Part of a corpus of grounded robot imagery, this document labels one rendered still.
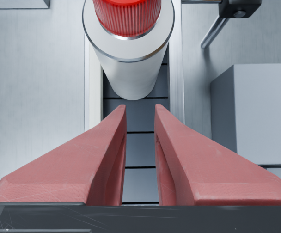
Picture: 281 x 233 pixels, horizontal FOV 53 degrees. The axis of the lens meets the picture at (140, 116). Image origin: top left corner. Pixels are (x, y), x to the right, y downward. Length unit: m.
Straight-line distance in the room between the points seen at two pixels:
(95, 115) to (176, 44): 0.10
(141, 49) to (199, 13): 0.26
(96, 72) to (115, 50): 0.13
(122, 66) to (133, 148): 0.15
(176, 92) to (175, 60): 0.03
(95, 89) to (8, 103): 0.15
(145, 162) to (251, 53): 0.20
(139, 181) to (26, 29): 0.25
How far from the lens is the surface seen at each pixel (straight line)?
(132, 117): 0.31
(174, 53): 0.24
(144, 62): 0.17
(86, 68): 0.33
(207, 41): 0.37
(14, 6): 0.42
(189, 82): 0.37
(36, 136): 0.38
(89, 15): 0.16
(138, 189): 0.32
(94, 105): 0.28
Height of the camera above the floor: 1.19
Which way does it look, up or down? 85 degrees down
